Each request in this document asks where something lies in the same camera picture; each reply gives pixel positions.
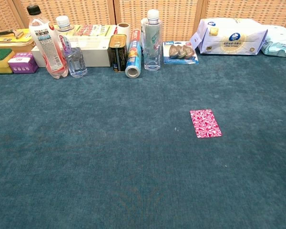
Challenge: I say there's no pink patterned packet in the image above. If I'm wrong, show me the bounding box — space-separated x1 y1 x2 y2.
189 109 223 139

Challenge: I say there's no blue plastic wrap roll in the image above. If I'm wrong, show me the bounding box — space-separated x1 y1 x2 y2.
124 28 143 79

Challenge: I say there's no blue felt table cover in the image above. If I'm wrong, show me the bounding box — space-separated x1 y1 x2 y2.
0 51 286 229

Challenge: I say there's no black gold tin can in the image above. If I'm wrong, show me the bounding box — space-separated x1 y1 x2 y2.
107 34 128 73

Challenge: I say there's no blue correction tape blister pack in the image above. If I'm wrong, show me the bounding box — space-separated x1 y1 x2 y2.
162 41 200 65

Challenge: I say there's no tall clear bottle white cap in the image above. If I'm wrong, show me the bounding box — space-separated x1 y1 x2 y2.
143 9 163 72

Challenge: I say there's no long white cardboard box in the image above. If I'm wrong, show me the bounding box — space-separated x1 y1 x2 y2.
31 38 112 68

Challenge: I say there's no white paper roll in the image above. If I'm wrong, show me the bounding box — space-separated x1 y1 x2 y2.
116 22 131 46

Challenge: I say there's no small water bottle white cap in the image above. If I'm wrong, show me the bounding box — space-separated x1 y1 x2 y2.
55 15 88 78

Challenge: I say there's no yellow green sponge multipack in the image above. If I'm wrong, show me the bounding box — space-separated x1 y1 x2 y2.
52 23 119 39

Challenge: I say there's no rattan folding screen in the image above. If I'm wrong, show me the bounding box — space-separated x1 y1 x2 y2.
0 0 286 42

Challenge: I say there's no pink drink bottle black cap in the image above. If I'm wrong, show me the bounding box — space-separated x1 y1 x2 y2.
26 4 69 80

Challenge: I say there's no white tissue pack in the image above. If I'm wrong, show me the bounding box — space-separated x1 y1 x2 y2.
190 17 269 56

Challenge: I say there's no small purple box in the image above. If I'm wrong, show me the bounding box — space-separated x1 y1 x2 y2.
7 52 40 74

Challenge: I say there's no brown cardboard box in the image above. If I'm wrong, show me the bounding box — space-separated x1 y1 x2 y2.
11 44 36 54

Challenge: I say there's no yellow razor blister pack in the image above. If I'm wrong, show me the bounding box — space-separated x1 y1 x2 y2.
0 28 35 48

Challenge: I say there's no yellow sponge green pad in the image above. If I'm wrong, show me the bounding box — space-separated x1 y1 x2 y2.
0 48 16 75

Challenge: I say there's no light blue wet wipes pack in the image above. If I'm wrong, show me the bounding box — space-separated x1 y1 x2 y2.
261 24 286 57

